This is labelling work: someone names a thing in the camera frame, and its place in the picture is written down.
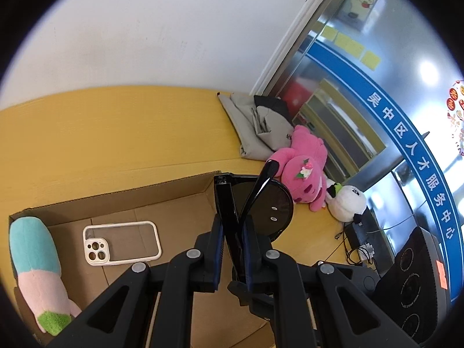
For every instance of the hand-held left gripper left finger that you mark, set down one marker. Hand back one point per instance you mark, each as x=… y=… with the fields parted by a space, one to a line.
x=217 y=246

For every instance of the black sunglasses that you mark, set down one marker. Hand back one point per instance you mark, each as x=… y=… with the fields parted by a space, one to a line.
x=268 y=203

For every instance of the white door frame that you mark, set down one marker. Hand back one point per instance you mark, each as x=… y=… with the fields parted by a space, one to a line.
x=290 y=43

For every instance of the panda plush toy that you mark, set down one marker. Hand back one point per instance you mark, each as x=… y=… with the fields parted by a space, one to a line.
x=348 y=199

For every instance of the colourful window decal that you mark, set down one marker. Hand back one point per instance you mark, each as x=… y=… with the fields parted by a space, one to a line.
x=457 y=108

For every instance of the blue banner strip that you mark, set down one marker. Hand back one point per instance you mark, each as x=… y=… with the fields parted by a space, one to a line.
x=398 y=130

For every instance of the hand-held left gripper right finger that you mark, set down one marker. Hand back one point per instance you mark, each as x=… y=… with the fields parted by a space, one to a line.
x=248 y=253

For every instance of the brown cardboard box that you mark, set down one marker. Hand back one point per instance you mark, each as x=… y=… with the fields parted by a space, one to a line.
x=163 y=203

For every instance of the teal pink green plush toy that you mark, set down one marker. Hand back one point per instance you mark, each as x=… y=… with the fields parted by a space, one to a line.
x=32 y=246

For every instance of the white phone case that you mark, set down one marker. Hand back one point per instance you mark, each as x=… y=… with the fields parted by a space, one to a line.
x=96 y=252

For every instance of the black induction cooker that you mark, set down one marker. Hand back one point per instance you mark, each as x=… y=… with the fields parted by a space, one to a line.
x=413 y=282

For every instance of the black box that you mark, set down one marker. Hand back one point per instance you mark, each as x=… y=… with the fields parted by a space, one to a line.
x=366 y=232

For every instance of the grey folded garment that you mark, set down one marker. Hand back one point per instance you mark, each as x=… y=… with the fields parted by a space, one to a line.
x=246 y=127

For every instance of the cartoon wall poster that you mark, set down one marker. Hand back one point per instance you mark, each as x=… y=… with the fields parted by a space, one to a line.
x=359 y=5

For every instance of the yellow sticky note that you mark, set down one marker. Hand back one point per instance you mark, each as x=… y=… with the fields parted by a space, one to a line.
x=328 y=32
x=354 y=48
x=342 y=40
x=371 y=60

